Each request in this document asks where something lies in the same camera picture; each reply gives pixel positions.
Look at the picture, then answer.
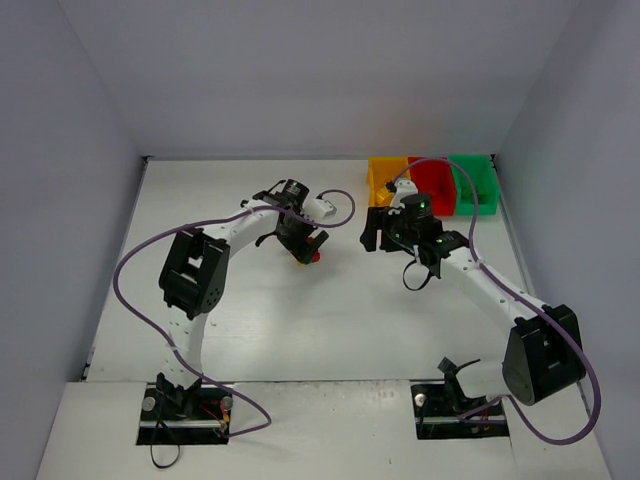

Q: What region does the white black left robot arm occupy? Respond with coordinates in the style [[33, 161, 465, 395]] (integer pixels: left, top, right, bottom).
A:
[[156, 179, 337, 418]]

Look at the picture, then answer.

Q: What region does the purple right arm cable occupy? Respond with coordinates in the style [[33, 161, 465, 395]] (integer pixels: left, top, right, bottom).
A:
[[389, 157, 601, 445]]

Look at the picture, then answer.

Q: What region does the yellow red green lego stack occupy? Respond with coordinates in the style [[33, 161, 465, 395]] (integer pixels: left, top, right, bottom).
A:
[[294, 237, 323, 265]]

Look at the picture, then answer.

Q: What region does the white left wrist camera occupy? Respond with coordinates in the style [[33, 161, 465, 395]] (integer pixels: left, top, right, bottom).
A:
[[302, 198, 337, 223]]

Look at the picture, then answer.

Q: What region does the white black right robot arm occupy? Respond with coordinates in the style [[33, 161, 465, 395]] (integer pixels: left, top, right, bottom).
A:
[[360, 194, 586, 407]]

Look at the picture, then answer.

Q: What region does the yellow plastic bin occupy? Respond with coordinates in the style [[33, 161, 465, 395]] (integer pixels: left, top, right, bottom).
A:
[[367, 157, 412, 207]]

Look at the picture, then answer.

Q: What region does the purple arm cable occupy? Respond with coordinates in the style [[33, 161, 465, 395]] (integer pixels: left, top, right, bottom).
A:
[[113, 188, 357, 441], [389, 157, 601, 445]]

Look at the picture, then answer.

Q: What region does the green plastic bin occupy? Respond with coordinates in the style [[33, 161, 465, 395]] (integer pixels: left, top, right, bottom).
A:
[[449, 155, 500, 216]]

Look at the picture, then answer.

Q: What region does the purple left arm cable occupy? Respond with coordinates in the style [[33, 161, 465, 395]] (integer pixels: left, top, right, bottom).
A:
[[113, 188, 357, 441]]

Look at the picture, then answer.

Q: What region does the red plastic bin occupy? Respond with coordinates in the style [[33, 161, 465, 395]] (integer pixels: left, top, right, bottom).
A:
[[408, 157, 457, 217]]

